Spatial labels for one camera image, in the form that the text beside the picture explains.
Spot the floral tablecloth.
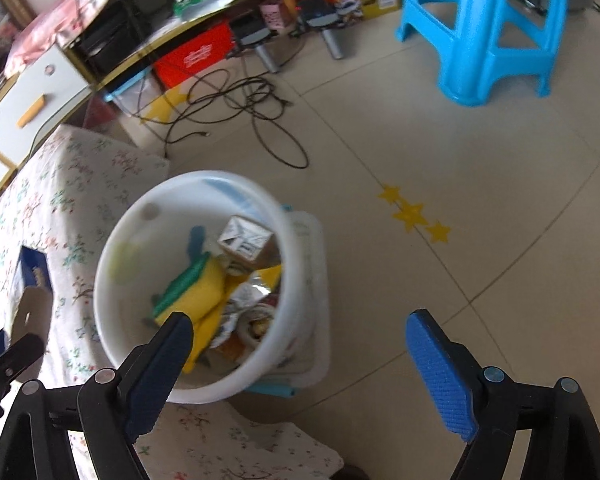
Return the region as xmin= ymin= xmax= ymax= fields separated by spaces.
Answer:
xmin=0 ymin=125 xmax=343 ymax=480

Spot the large yellow star floor sticker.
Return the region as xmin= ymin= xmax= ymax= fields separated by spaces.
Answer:
xmin=140 ymin=85 xmax=188 ymax=125

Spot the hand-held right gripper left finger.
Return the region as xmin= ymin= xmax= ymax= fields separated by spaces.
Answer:
xmin=0 ymin=311 xmax=196 ymax=480

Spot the pink lace cloth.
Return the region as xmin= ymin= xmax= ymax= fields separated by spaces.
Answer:
xmin=4 ymin=0 xmax=131 ymax=73

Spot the black device with grey handle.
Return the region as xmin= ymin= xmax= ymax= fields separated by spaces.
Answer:
xmin=228 ymin=12 xmax=281 ymax=74
xmin=297 ymin=0 xmax=345 ymax=59

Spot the pink patterned box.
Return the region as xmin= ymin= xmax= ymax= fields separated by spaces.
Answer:
xmin=260 ymin=0 xmax=289 ymax=30

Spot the red box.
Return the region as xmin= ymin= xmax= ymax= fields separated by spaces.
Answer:
xmin=152 ymin=22 xmax=233 ymax=90

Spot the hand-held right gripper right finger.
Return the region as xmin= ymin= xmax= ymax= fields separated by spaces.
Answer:
xmin=405 ymin=309 xmax=600 ymax=480

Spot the silver foil wrapper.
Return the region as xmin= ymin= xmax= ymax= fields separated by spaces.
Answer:
xmin=224 ymin=280 xmax=282 ymax=313

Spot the black printer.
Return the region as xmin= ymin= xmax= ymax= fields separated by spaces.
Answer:
xmin=75 ymin=0 xmax=149 ymax=77

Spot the black cable tangle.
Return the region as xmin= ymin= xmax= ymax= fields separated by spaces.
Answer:
xmin=140 ymin=67 xmax=310 ymax=169

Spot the yellow and green sponge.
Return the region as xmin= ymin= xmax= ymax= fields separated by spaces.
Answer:
xmin=151 ymin=251 xmax=232 ymax=374

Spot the small brown carton box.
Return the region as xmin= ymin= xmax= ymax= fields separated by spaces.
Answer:
xmin=216 ymin=216 xmax=275 ymax=267

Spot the blue plastic stool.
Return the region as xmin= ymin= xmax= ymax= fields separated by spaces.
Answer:
xmin=396 ymin=0 xmax=569 ymax=107

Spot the blue cardboard box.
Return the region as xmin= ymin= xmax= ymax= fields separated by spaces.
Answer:
xmin=10 ymin=246 xmax=55 ymax=343

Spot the white plastic bucket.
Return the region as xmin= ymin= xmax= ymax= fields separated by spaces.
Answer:
xmin=94 ymin=171 xmax=293 ymax=405

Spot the white plastic storage box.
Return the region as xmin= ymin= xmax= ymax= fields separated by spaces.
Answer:
xmin=245 ymin=205 xmax=331 ymax=399

